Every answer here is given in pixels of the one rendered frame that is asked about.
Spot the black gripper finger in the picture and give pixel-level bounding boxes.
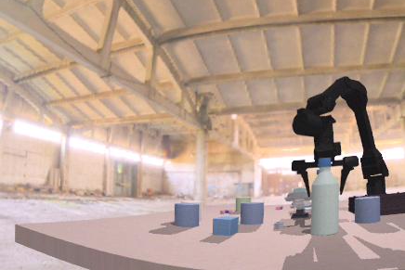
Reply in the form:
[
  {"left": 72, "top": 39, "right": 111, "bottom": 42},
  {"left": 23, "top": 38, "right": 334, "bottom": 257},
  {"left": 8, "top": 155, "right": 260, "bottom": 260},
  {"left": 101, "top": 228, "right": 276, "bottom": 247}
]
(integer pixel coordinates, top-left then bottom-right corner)
[
  {"left": 297, "top": 171, "right": 310, "bottom": 197},
  {"left": 340, "top": 168, "right": 354, "bottom": 195}
]

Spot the blue cube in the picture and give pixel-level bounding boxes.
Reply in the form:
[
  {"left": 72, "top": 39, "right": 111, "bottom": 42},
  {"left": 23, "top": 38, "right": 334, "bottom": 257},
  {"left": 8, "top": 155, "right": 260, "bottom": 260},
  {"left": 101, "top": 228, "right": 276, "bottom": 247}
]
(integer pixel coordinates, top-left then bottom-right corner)
[{"left": 213, "top": 216, "right": 239, "bottom": 236}]

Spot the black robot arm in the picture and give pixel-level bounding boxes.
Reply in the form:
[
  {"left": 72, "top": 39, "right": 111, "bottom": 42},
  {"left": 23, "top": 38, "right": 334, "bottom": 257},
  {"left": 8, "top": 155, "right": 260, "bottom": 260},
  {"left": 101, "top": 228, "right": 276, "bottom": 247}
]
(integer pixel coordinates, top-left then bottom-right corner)
[{"left": 293, "top": 76, "right": 389, "bottom": 196}]

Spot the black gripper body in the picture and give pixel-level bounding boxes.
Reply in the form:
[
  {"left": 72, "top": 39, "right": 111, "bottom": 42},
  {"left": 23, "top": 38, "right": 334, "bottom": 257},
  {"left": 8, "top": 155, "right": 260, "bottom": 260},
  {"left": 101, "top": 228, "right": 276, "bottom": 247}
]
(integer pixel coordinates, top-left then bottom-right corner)
[{"left": 291, "top": 136, "right": 359, "bottom": 172}]

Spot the blue cylinder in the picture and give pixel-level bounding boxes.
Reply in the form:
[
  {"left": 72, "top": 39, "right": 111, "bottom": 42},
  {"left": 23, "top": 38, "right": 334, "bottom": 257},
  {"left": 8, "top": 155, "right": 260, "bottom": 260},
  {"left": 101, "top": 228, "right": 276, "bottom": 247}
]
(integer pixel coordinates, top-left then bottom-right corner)
[
  {"left": 355, "top": 196, "right": 381, "bottom": 224},
  {"left": 174, "top": 203, "right": 200, "bottom": 227},
  {"left": 240, "top": 201, "right": 264, "bottom": 225}
]

